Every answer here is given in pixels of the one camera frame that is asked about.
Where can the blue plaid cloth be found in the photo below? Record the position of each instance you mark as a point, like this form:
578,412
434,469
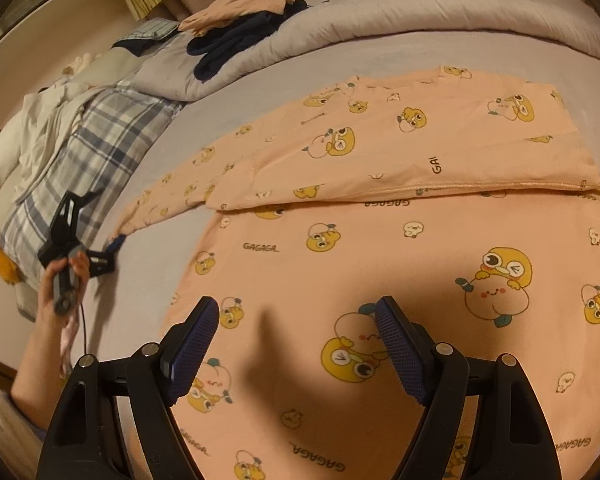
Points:
105,130

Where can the peach cartoon print garment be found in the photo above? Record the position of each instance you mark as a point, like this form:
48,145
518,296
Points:
380,220

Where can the plain peach cloth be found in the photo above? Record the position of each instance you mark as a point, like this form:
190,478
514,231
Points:
240,5

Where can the pink folded duvet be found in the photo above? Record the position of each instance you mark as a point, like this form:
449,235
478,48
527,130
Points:
405,10

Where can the person's left forearm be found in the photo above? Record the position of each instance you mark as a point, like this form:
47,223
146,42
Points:
35,375

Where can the light bed sheet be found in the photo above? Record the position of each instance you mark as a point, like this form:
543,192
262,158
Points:
145,290

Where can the person's left hand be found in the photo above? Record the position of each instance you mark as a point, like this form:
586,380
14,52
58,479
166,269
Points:
50,300

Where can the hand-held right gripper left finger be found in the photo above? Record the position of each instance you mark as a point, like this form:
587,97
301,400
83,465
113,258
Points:
192,355

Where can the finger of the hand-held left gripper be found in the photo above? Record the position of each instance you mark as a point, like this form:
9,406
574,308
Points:
102,260
72,210

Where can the white crumpled cloth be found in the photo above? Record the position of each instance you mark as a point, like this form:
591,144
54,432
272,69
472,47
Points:
35,130

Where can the dark navy clothing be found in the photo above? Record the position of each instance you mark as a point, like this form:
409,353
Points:
230,40

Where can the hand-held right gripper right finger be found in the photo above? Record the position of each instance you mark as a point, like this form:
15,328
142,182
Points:
400,350

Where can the blue striped cloth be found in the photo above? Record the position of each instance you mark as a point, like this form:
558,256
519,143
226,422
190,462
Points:
147,30

